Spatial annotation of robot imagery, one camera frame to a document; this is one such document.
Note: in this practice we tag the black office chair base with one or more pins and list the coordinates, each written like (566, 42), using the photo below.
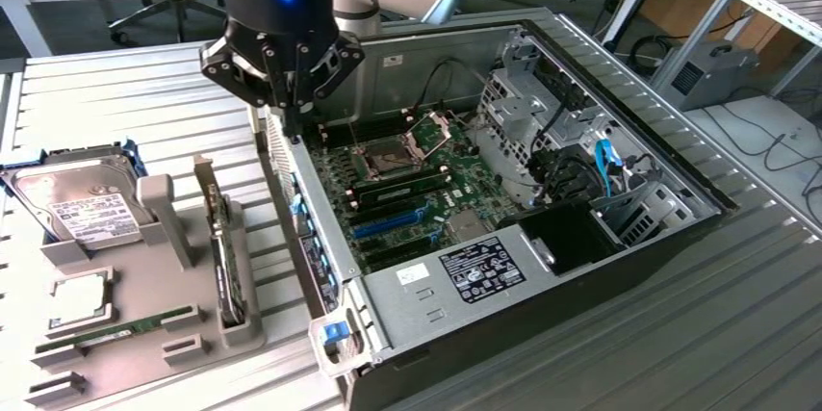
(163, 14)

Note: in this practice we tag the metal socket cover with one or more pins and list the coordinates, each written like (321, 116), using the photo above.
(429, 136)

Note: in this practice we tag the CPU socket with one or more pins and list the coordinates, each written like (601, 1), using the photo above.
(386, 158)

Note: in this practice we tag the hard disk drive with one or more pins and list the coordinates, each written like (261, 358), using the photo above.
(131, 153)

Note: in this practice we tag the RAM stick in slot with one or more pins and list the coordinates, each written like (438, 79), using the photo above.
(401, 191)

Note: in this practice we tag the green motherboard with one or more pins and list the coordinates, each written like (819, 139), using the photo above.
(412, 199)

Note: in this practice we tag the metal disk bay cage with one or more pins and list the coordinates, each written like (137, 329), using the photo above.
(533, 108)

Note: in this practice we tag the blue expansion slot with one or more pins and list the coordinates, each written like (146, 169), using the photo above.
(390, 224)

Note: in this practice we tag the green graphics card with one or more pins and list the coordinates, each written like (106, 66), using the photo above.
(222, 238)

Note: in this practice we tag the silver hard disk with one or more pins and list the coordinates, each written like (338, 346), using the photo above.
(78, 204)

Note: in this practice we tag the silver chipset heatsink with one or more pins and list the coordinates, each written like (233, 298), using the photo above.
(472, 227)

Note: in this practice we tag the grey parts rack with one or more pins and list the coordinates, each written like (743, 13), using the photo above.
(142, 295)

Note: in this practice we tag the silver power supply unit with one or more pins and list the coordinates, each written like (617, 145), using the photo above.
(444, 295)

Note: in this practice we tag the silver CPU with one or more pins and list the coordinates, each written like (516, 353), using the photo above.
(79, 299)

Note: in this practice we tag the blue case latch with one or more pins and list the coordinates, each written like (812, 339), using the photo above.
(334, 334)

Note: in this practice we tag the green RAM stick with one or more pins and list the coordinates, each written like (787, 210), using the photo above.
(110, 332)

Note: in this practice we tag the grey control box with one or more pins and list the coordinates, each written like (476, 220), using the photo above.
(713, 74)

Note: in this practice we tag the black open PC case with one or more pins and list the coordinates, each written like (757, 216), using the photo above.
(578, 286)

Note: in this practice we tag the black plastic fan duct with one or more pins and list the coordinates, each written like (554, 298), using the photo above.
(569, 238)

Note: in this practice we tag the aluminium frame rack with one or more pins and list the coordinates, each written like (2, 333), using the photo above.
(764, 7)

